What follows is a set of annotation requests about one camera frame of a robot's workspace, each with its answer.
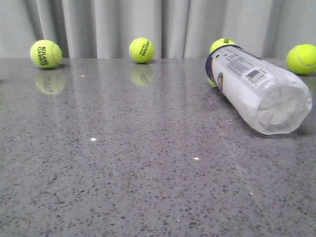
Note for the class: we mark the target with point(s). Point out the white blue tennis ball can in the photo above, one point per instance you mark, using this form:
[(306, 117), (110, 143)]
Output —
[(270, 99)]

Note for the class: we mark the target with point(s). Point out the Head Team tennis ball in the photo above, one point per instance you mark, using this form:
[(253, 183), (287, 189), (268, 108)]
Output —
[(142, 50)]

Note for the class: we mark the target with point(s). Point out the Wilson tennis ball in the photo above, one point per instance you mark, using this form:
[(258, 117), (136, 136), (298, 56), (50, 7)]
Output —
[(221, 42)]

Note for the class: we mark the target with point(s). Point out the Roland Garros tennis ball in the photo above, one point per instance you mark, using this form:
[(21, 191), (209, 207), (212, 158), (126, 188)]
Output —
[(46, 54)]

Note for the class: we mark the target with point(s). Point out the plain yellow tennis ball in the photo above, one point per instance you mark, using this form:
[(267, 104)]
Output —
[(301, 59)]

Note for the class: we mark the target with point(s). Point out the grey pleated curtain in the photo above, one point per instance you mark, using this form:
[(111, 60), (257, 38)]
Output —
[(178, 28)]

